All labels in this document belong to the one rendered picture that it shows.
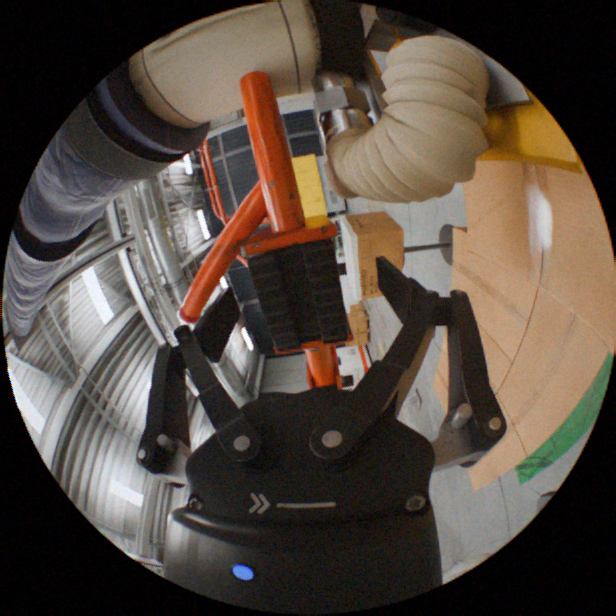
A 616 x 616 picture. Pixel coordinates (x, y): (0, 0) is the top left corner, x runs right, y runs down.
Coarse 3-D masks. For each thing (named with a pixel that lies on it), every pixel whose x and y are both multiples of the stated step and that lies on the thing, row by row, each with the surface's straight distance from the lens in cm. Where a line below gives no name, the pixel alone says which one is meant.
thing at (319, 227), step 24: (312, 216) 21; (264, 240) 13; (288, 240) 13; (312, 240) 13; (264, 264) 13; (288, 264) 13; (312, 264) 12; (336, 264) 13; (264, 288) 13; (288, 288) 14; (312, 288) 13; (336, 288) 13; (264, 312) 14; (288, 312) 14; (312, 312) 15; (336, 312) 14; (288, 336) 15; (312, 336) 16; (336, 336) 15
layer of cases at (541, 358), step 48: (480, 288) 109; (528, 288) 87; (480, 336) 115; (528, 336) 91; (576, 336) 78; (432, 384) 184; (528, 384) 96; (576, 384) 82; (528, 432) 103; (480, 480) 147
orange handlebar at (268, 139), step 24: (264, 96) 16; (264, 120) 15; (264, 144) 14; (264, 168) 14; (288, 168) 14; (264, 192) 14; (288, 192) 14; (288, 216) 14; (312, 360) 19; (336, 360) 21; (312, 384) 21
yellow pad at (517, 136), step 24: (408, 24) 15; (432, 24) 15; (504, 72) 12; (504, 96) 11; (528, 96) 11; (504, 120) 12; (528, 120) 11; (552, 120) 11; (504, 144) 12; (528, 144) 11; (552, 144) 10; (576, 168) 10
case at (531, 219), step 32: (480, 192) 43; (512, 192) 37; (544, 192) 34; (576, 192) 31; (480, 224) 44; (512, 224) 38; (544, 224) 34; (576, 224) 31; (480, 256) 45; (512, 256) 38; (544, 256) 34; (576, 256) 32; (608, 256) 30; (544, 288) 35; (576, 288) 32; (608, 288) 31; (608, 320) 31
